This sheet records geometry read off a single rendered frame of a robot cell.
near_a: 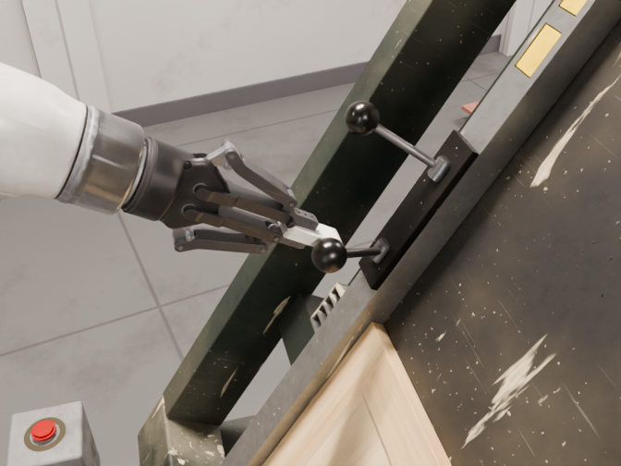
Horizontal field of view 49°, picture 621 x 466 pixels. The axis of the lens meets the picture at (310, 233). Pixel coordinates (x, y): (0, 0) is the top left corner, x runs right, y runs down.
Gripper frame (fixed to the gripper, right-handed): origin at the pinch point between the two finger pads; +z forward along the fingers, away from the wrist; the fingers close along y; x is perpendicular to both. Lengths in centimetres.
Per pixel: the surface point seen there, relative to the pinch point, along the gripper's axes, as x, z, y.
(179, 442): -18, 13, 57
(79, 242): -202, 29, 152
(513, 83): -1.4, 11.6, -23.6
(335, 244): 3.9, 0.9, -1.8
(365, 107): -5.7, 0.7, -13.5
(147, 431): -26, 11, 64
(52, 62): -287, 0, 110
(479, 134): -0.9, 11.6, -17.4
